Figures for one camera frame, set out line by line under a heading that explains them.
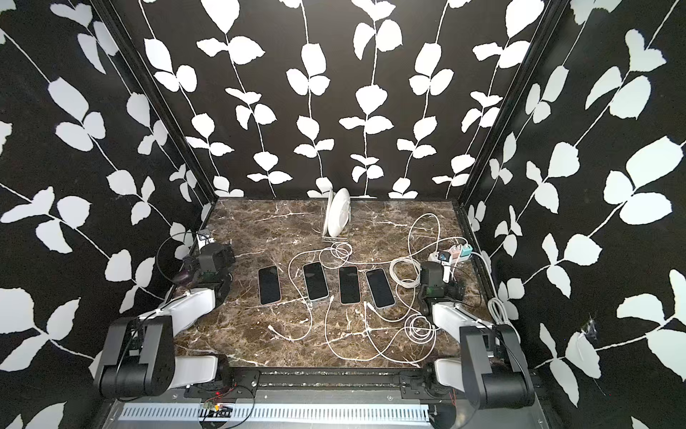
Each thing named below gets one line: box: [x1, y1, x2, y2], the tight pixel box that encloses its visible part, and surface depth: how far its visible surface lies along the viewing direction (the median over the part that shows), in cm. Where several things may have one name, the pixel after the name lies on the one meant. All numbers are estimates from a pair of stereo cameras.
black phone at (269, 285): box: [257, 264, 283, 306], surface depth 94 cm
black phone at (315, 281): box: [302, 261, 330, 302], surface depth 95 cm
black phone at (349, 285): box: [338, 265, 361, 306], surface depth 95 cm
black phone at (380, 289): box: [365, 268, 397, 310], surface depth 95 cm
